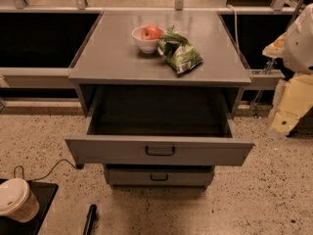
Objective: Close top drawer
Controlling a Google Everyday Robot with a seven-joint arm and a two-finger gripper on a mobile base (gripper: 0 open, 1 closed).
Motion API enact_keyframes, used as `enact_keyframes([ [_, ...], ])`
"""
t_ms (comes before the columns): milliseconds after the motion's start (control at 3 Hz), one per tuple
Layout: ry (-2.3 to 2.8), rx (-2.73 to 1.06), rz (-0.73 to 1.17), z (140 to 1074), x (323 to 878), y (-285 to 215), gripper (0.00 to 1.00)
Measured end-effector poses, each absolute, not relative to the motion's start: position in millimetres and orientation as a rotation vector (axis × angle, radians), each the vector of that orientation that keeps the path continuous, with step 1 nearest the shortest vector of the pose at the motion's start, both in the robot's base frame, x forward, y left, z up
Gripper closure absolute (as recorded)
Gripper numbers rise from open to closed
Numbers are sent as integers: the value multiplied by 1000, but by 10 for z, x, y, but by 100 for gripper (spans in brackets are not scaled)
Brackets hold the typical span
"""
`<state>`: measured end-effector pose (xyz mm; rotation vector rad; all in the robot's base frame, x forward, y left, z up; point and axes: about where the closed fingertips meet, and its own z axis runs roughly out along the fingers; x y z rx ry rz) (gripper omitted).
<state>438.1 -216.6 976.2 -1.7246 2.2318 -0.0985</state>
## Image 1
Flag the white cable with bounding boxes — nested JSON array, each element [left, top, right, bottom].
[[226, 4, 243, 58]]

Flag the white bowl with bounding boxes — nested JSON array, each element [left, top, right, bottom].
[[132, 25, 158, 54]]

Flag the grey drawer cabinet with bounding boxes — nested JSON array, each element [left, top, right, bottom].
[[67, 10, 253, 190]]

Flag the black cable with adapter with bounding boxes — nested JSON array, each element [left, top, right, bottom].
[[13, 158, 85, 182]]

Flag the grey bottom drawer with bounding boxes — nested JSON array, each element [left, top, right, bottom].
[[104, 164, 214, 188]]

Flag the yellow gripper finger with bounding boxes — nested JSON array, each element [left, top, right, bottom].
[[262, 32, 287, 59], [269, 73, 313, 136]]

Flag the paper coffee cup with lid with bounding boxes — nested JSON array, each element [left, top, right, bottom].
[[0, 178, 40, 222]]

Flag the black tray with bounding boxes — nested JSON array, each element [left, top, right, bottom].
[[0, 178, 58, 235]]

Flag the red apple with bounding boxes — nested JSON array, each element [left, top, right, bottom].
[[141, 24, 162, 40]]

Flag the black cylindrical object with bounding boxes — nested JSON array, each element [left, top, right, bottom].
[[83, 205, 97, 235]]

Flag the grey top drawer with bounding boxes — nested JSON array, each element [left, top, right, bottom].
[[66, 85, 253, 166]]

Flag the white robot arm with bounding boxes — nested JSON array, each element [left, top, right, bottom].
[[262, 4, 313, 136]]

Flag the green chip bag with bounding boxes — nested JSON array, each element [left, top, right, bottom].
[[157, 25, 202, 75]]

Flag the grey drawer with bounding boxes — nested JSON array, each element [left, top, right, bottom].
[[66, 85, 253, 166], [104, 164, 214, 188]]

